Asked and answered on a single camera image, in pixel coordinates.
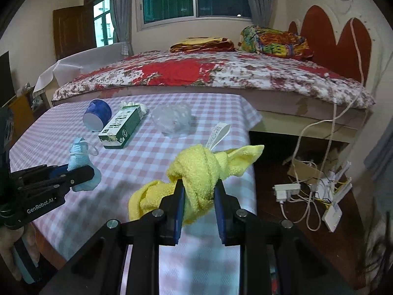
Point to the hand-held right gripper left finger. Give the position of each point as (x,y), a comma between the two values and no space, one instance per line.
(179,212)

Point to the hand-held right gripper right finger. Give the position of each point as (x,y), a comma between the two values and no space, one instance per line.
(219,212)

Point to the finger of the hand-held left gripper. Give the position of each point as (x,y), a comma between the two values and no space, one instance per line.
(76,175)
(56,171)

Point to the light blue face mask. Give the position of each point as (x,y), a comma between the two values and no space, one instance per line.
(78,156)

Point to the yellow towel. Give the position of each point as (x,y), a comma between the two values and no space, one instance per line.
(199,172)

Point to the person's left hand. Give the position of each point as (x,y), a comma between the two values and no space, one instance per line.
(6,252)

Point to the checkered tablecloth table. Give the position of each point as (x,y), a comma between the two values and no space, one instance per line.
(138,166)

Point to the green white carton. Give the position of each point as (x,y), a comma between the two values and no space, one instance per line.
(119,126)

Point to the blue paper cup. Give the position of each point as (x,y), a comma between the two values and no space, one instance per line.
(99,110)

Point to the wooden cabinet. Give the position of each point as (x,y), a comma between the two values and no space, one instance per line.
(24,110)

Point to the white power strip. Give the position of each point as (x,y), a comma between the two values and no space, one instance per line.
(287,192)

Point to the white crumpled tissue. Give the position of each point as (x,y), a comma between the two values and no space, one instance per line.
(130,103)

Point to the clear plastic bag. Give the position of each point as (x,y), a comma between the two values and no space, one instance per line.
(172,119)

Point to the cardboard box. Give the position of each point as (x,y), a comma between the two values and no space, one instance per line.
(304,170)

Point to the black television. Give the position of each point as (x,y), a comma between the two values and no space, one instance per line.
(5,80)

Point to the white cloth cover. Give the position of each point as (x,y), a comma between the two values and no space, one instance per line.
(76,63)

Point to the white router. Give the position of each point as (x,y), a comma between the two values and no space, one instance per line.
(332,218)

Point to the white network box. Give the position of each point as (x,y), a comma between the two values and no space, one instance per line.
(334,184)

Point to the wooden bed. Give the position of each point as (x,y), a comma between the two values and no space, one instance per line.
(307,113)

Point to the brown wooden door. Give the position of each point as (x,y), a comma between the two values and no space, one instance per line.
(73,32)

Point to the green framed window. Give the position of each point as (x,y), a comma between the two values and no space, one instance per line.
(103,18)

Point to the dark shaggy cloth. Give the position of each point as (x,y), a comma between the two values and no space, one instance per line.
(379,245)

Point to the yellow red folded blanket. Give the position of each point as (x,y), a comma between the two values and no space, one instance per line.
(202,44)

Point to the grey patterned curtain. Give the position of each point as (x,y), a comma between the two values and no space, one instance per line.
(382,153)

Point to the colourful pillow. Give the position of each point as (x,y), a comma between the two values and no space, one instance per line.
(273,41)

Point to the red white headboard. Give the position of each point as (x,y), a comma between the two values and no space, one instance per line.
(319,37)

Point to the large sliding window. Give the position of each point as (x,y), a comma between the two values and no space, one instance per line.
(196,0)

